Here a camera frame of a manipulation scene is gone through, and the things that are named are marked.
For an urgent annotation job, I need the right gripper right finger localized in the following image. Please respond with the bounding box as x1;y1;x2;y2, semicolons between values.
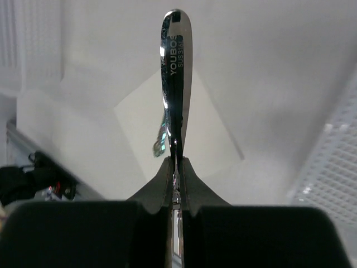
180;158;351;267

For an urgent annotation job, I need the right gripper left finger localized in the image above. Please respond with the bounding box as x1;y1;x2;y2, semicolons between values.
1;158;173;267

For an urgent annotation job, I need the silver fork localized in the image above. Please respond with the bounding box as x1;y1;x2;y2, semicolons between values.
152;9;194;267

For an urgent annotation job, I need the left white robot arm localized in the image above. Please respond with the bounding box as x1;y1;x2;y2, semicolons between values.
1;151;78;207

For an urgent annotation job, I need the white paper napkin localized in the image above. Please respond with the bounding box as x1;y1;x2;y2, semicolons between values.
114;68;245;182

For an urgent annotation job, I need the small white perforated tray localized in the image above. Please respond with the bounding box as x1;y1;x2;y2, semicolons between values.
290;80;357;224

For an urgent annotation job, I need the large white perforated basket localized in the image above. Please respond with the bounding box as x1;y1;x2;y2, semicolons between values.
1;1;62;97

